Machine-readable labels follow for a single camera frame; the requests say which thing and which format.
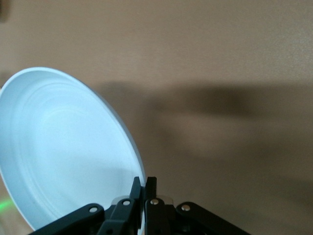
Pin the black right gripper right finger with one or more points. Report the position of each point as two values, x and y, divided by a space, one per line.
166 220

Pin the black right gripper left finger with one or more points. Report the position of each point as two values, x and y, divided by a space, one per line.
115 218

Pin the blue plate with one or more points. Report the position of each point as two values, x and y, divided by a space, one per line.
61 147

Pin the brown table cover sheet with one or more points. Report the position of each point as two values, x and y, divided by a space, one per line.
220 61

